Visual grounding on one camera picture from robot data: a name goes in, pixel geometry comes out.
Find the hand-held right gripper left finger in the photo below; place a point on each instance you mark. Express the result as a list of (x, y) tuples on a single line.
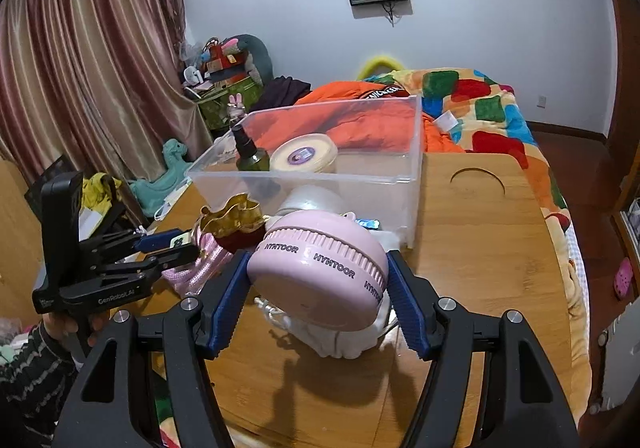
[(227, 308)]

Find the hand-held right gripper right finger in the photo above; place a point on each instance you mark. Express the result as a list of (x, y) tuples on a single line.
[(407, 303)]

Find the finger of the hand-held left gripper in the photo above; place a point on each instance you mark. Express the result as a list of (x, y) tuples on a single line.
[(155, 241), (172, 258)]

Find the white cloth pouch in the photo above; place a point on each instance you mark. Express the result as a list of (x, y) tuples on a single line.
[(340, 345)]

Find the pink round portable fan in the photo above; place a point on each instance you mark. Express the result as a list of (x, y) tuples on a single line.
[(310, 288)]

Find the clear plastic storage box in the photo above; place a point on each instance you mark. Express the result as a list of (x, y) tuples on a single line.
[(370, 188)]

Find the person's left forearm striped sleeve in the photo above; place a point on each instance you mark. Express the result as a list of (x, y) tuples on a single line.
[(30, 378)]

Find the wooden desktop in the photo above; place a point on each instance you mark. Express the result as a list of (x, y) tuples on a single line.
[(475, 253)]

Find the person's left hand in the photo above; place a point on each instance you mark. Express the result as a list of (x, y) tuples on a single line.
[(55, 330)]

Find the yellow cloth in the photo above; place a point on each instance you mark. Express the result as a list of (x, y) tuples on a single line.
[(97, 190)]

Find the teal rocking horse toy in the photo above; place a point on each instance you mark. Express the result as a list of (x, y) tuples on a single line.
[(170, 177)]

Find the small blue foil packet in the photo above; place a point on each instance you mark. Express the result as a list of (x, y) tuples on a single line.
[(369, 225)]

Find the dark green spray bottle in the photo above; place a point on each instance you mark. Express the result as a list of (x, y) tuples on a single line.
[(250, 157)]

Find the green storage box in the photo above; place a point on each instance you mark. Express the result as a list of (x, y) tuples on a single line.
[(220, 107)]

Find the bunny topped drink bottle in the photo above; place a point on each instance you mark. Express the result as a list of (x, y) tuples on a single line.
[(236, 107)]

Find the pink brown curtain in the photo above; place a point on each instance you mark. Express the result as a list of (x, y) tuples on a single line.
[(75, 77)]

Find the small white desk fan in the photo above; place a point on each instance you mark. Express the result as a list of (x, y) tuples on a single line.
[(191, 75)]

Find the orange puffer jacket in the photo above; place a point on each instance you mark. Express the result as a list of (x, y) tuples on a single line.
[(350, 127)]

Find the red patchwork box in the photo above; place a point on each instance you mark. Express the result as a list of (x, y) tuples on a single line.
[(225, 60)]

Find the dark purple cloth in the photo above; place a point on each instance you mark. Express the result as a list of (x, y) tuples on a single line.
[(280, 92)]

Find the colourful patchwork blanket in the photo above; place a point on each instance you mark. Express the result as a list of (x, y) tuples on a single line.
[(480, 107)]

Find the pink clog shoe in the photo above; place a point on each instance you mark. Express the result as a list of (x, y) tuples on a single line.
[(623, 278)]

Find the white plastic object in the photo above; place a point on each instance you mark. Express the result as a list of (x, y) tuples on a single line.
[(620, 358)]

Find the yellow pillow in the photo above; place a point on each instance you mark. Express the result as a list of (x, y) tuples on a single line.
[(372, 62)]

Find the brown wooden door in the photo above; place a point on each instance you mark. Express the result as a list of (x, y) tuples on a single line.
[(622, 77)]

